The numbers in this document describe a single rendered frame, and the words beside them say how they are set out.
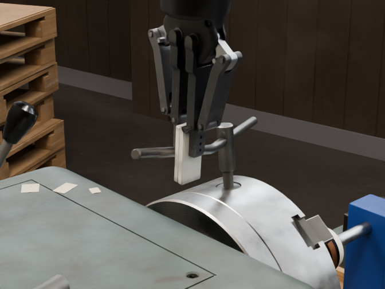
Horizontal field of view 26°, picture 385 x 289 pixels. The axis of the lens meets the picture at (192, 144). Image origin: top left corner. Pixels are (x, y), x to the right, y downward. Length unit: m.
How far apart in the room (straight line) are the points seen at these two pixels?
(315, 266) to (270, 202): 0.10
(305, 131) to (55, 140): 1.48
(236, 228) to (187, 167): 0.12
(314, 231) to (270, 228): 0.09
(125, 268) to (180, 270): 0.06
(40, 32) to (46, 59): 0.17
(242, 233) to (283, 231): 0.06
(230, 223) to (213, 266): 0.16
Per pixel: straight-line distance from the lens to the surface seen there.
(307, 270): 1.06
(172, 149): 0.95
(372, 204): 1.40
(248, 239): 1.03
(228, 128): 1.09
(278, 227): 1.06
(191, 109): 0.92
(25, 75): 4.09
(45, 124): 4.35
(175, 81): 0.93
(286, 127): 4.98
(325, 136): 4.86
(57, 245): 0.93
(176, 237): 0.94
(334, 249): 1.27
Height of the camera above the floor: 1.67
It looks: 20 degrees down
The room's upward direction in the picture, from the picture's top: straight up
